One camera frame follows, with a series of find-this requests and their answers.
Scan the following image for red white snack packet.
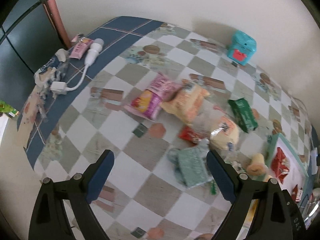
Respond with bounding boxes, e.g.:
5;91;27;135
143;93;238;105
271;147;290;184

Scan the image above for round bun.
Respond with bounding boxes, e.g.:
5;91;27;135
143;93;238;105
246;153;267;176

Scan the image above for green white pastry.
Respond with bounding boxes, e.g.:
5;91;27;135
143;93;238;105
210;180;217;195

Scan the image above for pale yellow bread bag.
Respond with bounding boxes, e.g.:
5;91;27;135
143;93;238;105
199;109;240;151

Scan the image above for red peanut snack packet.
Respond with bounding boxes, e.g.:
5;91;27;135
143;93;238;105
178;126;206;144

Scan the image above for orange bread bag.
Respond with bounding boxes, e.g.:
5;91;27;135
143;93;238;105
160;79;210;125

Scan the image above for pink snack bag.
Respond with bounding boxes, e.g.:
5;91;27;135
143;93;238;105
124;72;182;121

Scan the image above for white tray teal rim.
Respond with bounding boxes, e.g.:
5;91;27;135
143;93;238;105
265;133;309;202

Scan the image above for crumpled paper wrappers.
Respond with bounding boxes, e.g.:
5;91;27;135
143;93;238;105
22;49;69;124

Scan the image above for dark green snack packet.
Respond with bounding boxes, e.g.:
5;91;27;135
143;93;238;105
228;98;258;133

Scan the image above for checkered tablecloth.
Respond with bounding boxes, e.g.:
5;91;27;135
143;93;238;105
26;16;312;239

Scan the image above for teal cube toy box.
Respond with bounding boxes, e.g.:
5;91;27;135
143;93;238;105
227;30;257;66

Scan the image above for white plug with cable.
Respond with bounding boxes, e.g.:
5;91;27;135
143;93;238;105
50;38;104;95

